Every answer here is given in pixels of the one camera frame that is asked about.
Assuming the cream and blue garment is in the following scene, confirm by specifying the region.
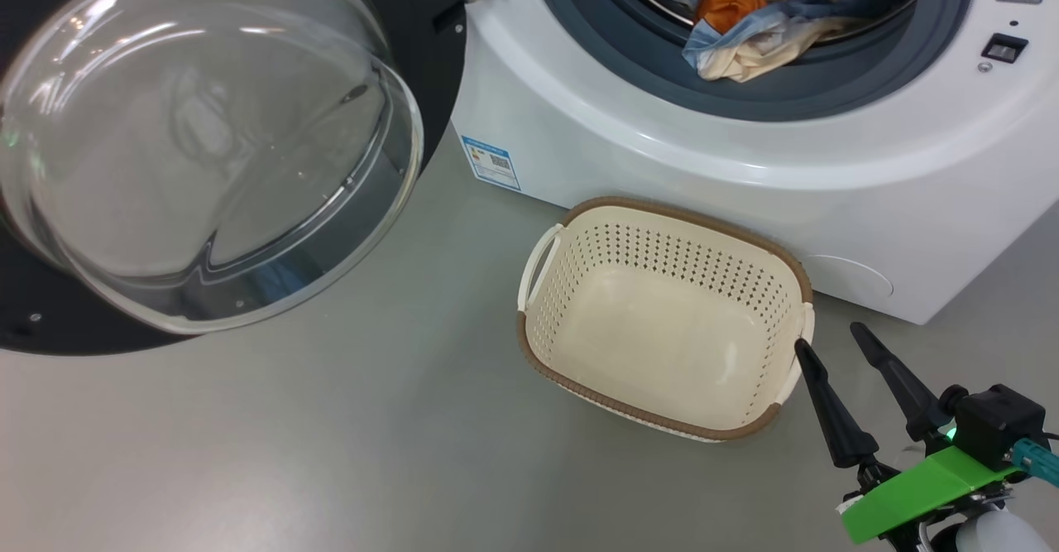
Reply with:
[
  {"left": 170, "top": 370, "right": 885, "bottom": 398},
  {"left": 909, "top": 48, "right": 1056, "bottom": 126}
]
[{"left": 683, "top": 0, "right": 894, "bottom": 83}]

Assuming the round white filter flap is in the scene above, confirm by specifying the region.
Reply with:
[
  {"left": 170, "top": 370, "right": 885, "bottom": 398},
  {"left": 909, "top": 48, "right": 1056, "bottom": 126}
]
[{"left": 798, "top": 254, "right": 894, "bottom": 300}]

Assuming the teal right camera plug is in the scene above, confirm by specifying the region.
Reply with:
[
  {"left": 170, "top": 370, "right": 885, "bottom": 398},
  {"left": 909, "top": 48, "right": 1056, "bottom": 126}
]
[{"left": 1009, "top": 439, "right": 1059, "bottom": 487}]

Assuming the cream perforated laundry basket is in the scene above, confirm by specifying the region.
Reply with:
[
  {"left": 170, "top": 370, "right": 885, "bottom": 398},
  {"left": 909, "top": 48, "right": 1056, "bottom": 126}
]
[{"left": 516, "top": 196, "right": 816, "bottom": 443}]

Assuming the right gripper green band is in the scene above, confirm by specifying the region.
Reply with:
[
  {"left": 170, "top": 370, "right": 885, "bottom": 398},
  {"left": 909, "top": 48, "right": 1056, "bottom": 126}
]
[{"left": 794, "top": 322, "right": 1027, "bottom": 546}]

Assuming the blue energy label sticker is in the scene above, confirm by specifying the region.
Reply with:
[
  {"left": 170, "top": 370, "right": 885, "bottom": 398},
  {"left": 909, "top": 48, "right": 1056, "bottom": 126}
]
[{"left": 460, "top": 134, "right": 522, "bottom": 192}]

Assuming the black-rimmed glass washer door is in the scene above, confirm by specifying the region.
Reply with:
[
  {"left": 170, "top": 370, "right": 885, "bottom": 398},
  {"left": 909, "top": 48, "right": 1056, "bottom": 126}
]
[{"left": 0, "top": 0, "right": 468, "bottom": 357}]

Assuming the grey rubber door gasket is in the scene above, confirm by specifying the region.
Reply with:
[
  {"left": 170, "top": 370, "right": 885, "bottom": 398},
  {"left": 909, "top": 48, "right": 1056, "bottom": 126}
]
[{"left": 524, "top": 0, "right": 979, "bottom": 122}]

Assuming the white front-load washing machine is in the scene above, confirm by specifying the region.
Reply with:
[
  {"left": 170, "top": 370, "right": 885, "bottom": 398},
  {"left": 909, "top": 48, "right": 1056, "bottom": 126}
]
[{"left": 451, "top": 0, "right": 1059, "bottom": 326}]

